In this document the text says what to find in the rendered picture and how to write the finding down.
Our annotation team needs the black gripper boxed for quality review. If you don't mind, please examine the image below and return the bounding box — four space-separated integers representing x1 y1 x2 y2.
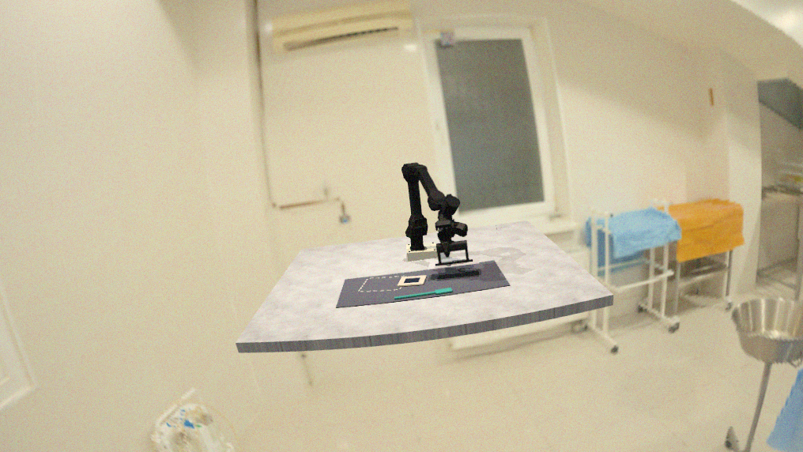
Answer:
435 218 454 258

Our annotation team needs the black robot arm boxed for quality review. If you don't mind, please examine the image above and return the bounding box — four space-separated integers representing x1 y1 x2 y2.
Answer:
401 162 468 251

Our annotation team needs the cream square tile with dark centre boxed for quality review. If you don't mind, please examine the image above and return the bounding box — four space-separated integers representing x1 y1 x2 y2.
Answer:
398 275 427 287

